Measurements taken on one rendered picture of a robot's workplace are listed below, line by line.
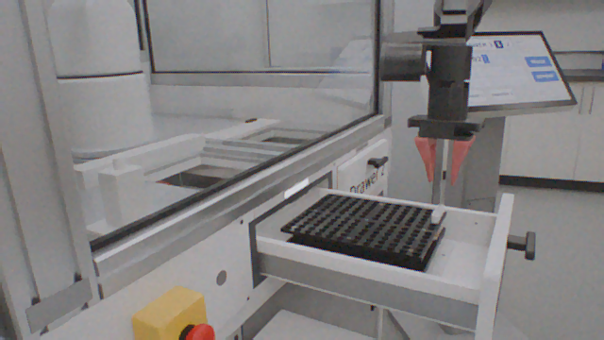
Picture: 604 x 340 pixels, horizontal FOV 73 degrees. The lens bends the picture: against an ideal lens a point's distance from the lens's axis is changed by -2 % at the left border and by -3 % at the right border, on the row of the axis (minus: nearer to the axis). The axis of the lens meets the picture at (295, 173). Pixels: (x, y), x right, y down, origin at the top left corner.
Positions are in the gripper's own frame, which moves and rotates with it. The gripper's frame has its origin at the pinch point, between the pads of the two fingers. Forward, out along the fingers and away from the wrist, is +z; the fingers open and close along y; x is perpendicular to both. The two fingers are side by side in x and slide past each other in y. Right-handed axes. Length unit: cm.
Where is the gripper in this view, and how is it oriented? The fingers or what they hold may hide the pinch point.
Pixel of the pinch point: (442, 178)
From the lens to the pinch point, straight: 67.7
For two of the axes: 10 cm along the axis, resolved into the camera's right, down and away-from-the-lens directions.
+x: 5.1, -2.2, 8.3
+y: 8.6, 1.2, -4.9
